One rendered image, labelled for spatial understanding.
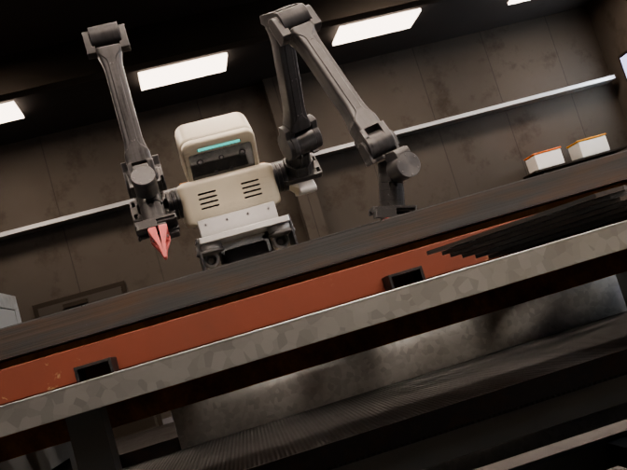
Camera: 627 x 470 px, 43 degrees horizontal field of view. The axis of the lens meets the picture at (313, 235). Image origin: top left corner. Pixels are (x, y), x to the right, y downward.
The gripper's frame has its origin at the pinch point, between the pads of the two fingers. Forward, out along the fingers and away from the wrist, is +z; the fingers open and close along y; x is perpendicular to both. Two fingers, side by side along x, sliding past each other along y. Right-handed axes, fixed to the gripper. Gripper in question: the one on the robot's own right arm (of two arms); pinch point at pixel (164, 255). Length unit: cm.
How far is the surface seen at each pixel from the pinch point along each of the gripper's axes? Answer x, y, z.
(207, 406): 20.1, 0.2, 30.9
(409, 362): 20, 49, 36
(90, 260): 840, -116, -588
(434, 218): -62, 40, 47
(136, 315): -59, -5, 48
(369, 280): -58, 28, 53
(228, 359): -84, 4, 70
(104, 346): -57, -11, 50
